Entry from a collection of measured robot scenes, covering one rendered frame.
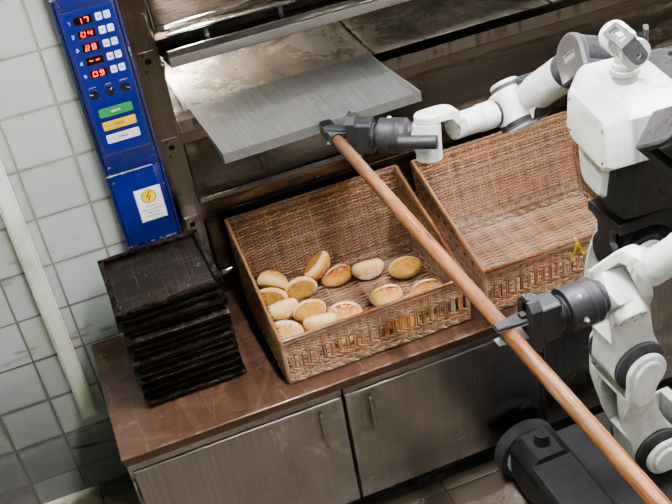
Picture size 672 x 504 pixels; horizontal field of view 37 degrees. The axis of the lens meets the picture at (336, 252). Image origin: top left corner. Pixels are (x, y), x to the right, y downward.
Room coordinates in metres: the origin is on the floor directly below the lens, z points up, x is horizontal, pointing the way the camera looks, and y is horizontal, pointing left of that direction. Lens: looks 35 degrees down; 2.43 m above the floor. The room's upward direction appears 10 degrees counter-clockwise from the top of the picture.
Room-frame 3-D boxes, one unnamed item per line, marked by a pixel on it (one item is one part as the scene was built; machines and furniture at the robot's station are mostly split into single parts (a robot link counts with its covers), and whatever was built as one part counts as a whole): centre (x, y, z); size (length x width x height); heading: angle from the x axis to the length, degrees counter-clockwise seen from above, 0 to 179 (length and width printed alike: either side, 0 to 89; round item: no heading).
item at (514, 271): (2.48, -0.59, 0.72); 0.56 x 0.49 x 0.28; 105
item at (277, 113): (2.48, 0.02, 1.19); 0.55 x 0.36 x 0.03; 106
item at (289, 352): (2.33, -0.02, 0.72); 0.56 x 0.49 x 0.28; 105
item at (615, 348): (1.89, -0.68, 0.78); 0.18 x 0.15 x 0.47; 16
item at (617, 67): (1.89, -0.66, 1.47); 0.10 x 0.07 x 0.09; 8
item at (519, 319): (1.40, -0.29, 1.21); 0.06 x 0.03 x 0.02; 106
